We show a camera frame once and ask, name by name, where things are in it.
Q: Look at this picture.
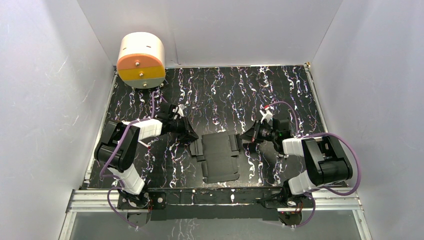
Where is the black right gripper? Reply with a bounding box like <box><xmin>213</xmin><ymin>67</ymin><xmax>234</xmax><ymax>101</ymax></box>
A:
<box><xmin>239</xmin><ymin>119</ymin><xmax>278</xmax><ymax>144</ymax></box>

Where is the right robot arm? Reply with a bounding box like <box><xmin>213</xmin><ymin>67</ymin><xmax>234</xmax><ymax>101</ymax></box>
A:
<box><xmin>240</xmin><ymin>119</ymin><xmax>353</xmax><ymax>207</ymax></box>

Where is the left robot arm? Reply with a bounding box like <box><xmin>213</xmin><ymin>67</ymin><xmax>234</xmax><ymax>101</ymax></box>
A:
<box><xmin>93</xmin><ymin>117</ymin><xmax>199</xmax><ymax>208</ymax></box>

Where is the small red-capped white pen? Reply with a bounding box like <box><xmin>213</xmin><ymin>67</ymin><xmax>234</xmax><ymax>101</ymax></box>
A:
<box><xmin>138</xmin><ymin>140</ymin><xmax>151</xmax><ymax>149</ymax></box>

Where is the round cream drawer cabinet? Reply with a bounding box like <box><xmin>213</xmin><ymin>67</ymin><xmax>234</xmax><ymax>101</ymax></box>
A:
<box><xmin>116</xmin><ymin>32</ymin><xmax>166</xmax><ymax>89</ymax></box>

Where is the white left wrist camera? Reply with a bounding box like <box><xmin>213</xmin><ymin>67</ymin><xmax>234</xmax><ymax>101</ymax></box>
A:
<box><xmin>171</xmin><ymin>104</ymin><xmax>186</xmax><ymax>119</ymax></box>

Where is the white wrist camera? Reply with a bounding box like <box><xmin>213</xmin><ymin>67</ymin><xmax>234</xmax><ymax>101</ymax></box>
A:
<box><xmin>171</xmin><ymin>104</ymin><xmax>186</xmax><ymax>119</ymax></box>
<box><xmin>259</xmin><ymin>105</ymin><xmax>273</xmax><ymax>124</ymax></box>

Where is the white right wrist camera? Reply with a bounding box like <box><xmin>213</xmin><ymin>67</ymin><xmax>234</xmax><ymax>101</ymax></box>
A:
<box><xmin>259</xmin><ymin>105</ymin><xmax>273</xmax><ymax>124</ymax></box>

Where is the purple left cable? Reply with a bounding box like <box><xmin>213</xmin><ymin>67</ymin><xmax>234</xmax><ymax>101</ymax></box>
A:
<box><xmin>99</xmin><ymin>90</ymin><xmax>168</xmax><ymax>229</ymax></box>

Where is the purple cable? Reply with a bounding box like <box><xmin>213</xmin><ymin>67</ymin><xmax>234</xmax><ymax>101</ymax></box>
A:
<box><xmin>99</xmin><ymin>90</ymin><xmax>168</xmax><ymax>229</ymax></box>
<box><xmin>264</xmin><ymin>100</ymin><xmax>363</xmax><ymax>229</ymax></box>

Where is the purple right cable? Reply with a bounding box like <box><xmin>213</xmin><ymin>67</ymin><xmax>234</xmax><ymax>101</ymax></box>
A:
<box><xmin>264</xmin><ymin>100</ymin><xmax>363</xmax><ymax>229</ymax></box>

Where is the aluminium front rail frame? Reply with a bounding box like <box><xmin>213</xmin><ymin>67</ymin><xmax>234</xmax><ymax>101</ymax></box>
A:
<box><xmin>59</xmin><ymin>188</ymin><xmax>372</xmax><ymax>240</ymax></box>

